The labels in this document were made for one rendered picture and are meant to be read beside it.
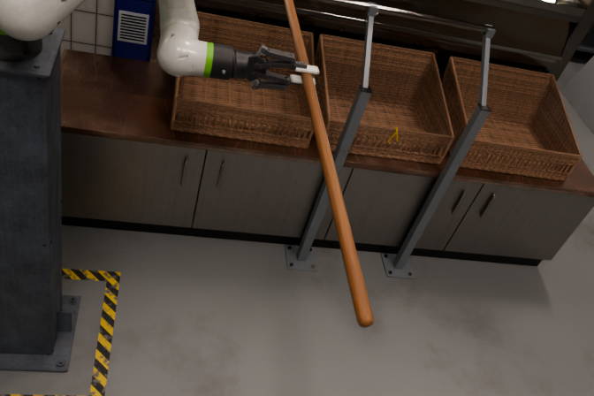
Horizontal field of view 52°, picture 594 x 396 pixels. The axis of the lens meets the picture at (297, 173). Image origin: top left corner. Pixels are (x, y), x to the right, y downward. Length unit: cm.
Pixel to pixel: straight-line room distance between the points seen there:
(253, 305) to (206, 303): 20
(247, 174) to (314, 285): 61
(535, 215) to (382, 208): 74
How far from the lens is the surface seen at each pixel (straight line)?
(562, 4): 304
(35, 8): 132
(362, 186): 258
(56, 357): 239
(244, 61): 162
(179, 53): 159
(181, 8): 166
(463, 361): 279
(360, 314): 113
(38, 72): 152
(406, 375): 263
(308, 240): 269
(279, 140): 241
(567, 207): 306
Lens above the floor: 205
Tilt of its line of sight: 39 degrees down
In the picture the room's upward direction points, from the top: 18 degrees clockwise
